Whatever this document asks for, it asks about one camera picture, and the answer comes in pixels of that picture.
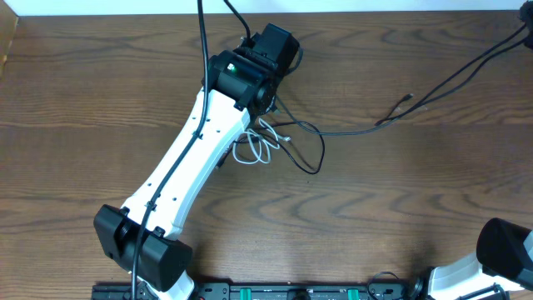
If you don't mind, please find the long black cable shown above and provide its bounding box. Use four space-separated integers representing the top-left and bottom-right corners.
274 22 530 138

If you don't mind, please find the short black cable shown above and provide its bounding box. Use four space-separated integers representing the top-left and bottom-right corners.
216 119 326 176

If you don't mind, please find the white cable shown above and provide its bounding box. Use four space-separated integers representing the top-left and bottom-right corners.
232 117 292 166

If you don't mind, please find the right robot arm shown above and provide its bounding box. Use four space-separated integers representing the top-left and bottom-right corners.
396 1 532 299

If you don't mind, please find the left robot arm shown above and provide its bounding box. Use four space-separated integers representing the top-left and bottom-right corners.
92 23 300 299

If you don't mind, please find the clear tape piece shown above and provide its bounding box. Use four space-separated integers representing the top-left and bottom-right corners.
394 105 428 113

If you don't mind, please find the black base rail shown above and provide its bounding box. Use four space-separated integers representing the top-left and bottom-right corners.
91 281 511 300

